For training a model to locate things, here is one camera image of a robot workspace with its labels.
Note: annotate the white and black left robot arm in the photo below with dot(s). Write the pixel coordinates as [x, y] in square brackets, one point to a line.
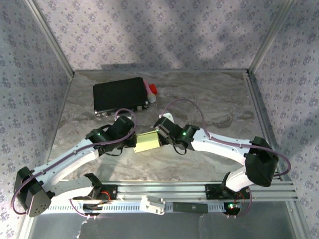
[69, 159]

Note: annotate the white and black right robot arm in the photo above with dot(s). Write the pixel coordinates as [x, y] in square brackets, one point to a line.
[219, 147]

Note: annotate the pink marker with white cap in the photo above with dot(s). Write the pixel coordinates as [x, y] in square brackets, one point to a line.
[151, 97]

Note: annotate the flat black device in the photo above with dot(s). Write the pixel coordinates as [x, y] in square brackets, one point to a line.
[189, 207]

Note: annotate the circuit board with lights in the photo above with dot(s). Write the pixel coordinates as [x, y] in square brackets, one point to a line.
[231, 206]

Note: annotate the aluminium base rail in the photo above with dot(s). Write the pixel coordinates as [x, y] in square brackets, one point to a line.
[162, 189]

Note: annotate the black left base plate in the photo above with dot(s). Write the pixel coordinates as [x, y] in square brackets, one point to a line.
[112, 191]

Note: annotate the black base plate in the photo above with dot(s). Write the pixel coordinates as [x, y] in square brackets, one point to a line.
[213, 191]
[112, 191]

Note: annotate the aluminium side rail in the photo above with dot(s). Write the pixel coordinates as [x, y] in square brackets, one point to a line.
[258, 99]
[62, 104]

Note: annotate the white plastic bracket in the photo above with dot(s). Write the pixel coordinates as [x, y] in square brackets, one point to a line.
[152, 205]

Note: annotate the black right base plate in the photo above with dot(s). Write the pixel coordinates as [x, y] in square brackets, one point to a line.
[213, 191]

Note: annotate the aluminium frame post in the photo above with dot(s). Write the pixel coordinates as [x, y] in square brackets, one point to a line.
[271, 37]
[50, 37]

